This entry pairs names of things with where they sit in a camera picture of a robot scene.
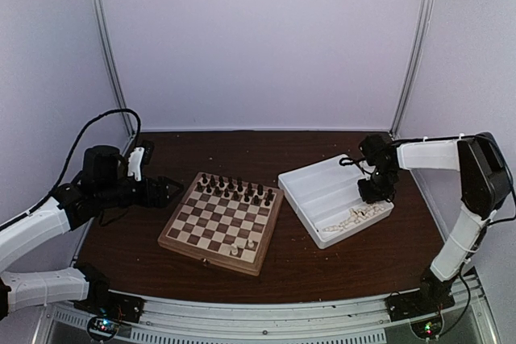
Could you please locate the front aluminium rail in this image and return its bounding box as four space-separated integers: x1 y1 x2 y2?
35 275 493 344

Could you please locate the dark king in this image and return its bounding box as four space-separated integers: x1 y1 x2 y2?
237 177 243 192

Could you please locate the white plastic tray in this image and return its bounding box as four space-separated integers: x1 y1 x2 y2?
278 154 394 250

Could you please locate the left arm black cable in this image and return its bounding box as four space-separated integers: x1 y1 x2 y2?
52 107 142 192

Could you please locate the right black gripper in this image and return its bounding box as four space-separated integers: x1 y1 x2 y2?
358 168 397 204

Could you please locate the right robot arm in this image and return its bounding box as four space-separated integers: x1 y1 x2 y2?
358 132 515 313

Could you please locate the right aluminium frame post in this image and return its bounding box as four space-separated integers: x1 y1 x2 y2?
389 0 435 138

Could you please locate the dark queen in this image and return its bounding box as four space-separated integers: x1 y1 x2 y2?
227 176 235 190

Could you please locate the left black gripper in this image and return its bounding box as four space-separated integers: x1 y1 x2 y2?
96 174 184 209

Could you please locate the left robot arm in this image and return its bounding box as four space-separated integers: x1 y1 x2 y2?
1 142 184 317

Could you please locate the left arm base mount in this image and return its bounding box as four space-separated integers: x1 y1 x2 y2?
73 263 144 323

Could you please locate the wooden chess board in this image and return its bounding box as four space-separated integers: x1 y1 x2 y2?
157 172 284 276

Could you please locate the pile of white chess pieces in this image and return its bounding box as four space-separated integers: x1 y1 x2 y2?
322 205 385 232

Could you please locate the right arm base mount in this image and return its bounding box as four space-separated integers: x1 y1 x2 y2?
385 268 457 321

